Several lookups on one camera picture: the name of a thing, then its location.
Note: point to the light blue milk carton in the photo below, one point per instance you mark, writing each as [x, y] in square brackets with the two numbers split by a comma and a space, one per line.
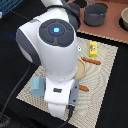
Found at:
[37, 87]

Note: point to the yellow butter box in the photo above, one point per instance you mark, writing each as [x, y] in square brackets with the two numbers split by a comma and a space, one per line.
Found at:
[93, 49]

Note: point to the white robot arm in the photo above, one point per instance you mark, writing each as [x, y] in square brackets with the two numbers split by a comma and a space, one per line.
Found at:
[50, 40]

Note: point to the tan wooden plate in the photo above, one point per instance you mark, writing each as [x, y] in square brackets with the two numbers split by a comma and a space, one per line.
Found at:
[81, 69]

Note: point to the beige woven placemat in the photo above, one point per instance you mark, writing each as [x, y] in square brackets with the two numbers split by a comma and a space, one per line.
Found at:
[89, 102]

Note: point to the dark grey pot left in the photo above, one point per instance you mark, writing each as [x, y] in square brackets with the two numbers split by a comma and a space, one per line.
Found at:
[75, 10]

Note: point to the dark grey pot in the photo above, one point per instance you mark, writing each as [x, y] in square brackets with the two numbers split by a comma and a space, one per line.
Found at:
[75, 10]
[94, 13]

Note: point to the dark grey pot right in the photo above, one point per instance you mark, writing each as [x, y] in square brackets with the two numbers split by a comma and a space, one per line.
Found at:
[94, 13]

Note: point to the beige bowl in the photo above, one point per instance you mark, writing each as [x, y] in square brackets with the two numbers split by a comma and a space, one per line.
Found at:
[124, 16]

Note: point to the fork with wooden handle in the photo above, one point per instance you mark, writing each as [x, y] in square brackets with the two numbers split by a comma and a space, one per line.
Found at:
[84, 88]

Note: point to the knife with wooden handle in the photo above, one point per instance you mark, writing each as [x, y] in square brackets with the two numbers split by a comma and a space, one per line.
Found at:
[91, 61]

